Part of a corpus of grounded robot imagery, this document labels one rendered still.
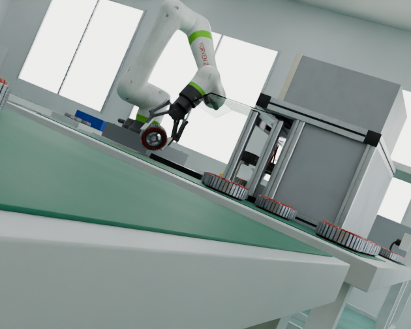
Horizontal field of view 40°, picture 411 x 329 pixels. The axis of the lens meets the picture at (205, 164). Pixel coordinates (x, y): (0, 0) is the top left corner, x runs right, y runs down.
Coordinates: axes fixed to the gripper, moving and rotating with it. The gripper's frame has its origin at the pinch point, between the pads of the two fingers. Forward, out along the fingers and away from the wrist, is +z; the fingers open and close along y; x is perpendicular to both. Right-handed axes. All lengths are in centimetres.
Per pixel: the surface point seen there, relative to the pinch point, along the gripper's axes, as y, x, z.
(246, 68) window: -208, -415, -259
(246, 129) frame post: -5.1, 44.8, -15.4
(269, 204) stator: 0, 90, 12
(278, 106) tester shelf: -4, 54, -26
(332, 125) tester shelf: -14, 70, -30
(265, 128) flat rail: -15.6, 37.3, -25.1
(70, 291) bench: 80, 192, 53
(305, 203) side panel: -26, 70, -5
